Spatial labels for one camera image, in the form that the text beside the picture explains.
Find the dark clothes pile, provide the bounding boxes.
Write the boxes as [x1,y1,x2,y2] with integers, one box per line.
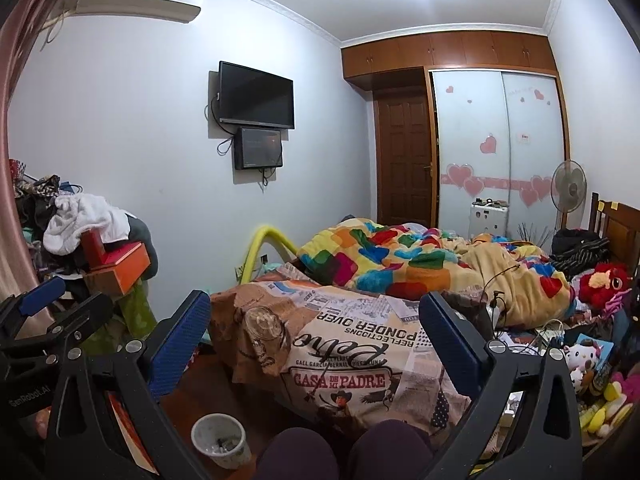
[15,175,71,271]

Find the yellow plush toy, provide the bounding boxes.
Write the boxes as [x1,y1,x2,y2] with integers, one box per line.
[580,382,633,436]

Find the flat red box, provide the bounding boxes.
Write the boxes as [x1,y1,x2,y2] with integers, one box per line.
[100,241,145,267]

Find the person's left leg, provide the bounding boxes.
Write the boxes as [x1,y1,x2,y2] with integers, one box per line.
[255,427,342,480]

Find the white plastic bucket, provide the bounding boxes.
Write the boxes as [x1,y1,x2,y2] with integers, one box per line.
[191,413,252,470]

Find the wooden bed headboard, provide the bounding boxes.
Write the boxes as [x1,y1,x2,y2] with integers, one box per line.
[590,192,640,256]

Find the white towel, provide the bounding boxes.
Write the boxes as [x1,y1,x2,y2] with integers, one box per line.
[42,194,132,256]

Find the pink curtain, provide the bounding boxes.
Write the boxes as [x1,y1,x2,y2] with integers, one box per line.
[0,0,83,331]

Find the bundle of black sticks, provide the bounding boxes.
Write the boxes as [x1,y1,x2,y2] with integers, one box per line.
[517,221,551,243]

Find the black cable with clip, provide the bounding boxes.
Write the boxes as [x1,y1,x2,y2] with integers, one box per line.
[482,262,517,331]

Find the white power strip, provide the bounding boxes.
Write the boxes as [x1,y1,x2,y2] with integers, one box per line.
[537,322,566,346]

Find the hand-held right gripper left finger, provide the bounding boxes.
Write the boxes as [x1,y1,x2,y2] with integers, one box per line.
[47,290,213,480]

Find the newspaper print blanket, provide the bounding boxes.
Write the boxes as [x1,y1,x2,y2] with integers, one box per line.
[210,262,473,436]

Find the dark grey garment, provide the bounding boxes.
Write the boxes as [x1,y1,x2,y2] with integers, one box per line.
[127,215,158,281]

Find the brown wooden door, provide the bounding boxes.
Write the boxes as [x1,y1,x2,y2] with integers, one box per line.
[374,87,433,226]

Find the colourful patchwork fleece blanket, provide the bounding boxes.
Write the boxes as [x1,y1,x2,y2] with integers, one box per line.
[297,217,576,328]

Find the person's leg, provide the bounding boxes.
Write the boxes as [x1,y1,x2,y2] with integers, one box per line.
[345,420,433,480]
[255,427,342,480]

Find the black wall television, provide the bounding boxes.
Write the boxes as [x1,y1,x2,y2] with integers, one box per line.
[218,61,295,130]

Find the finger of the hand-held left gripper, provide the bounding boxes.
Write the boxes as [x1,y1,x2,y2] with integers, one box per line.
[0,276,68,333]
[0,293,115,361]

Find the dark red box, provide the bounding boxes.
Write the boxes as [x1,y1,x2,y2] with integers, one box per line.
[80,229,107,267]

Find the standing electric fan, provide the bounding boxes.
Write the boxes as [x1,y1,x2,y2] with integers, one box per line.
[551,160,587,231]

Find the small black wall monitor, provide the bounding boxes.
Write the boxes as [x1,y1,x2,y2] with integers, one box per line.
[235,126,284,171]

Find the white cat plush toy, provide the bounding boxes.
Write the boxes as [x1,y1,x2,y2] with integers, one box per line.
[562,337,601,393]

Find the wardrobe with heart stickers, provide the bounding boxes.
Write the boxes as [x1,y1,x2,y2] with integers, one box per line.
[442,82,553,208]

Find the black striped clothes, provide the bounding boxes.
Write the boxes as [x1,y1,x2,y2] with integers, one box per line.
[550,227,611,276]

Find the red plush toy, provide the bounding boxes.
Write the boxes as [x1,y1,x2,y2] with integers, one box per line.
[575,261,632,308]

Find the person's right leg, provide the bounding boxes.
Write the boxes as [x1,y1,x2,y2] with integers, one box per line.
[345,420,433,480]

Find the orange wooden box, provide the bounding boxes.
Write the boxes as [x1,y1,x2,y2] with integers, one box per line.
[85,247,152,297]

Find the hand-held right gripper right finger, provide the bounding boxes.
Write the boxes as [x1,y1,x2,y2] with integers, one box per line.
[419,290,583,480]

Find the small white cabinet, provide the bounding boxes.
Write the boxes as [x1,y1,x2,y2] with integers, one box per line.
[469,199,511,241]

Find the yellow foam tube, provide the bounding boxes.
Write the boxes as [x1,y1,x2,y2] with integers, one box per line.
[239,226,298,286]

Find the wooden wardrobe frosted sliding doors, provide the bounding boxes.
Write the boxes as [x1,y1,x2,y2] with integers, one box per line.
[341,30,571,241]

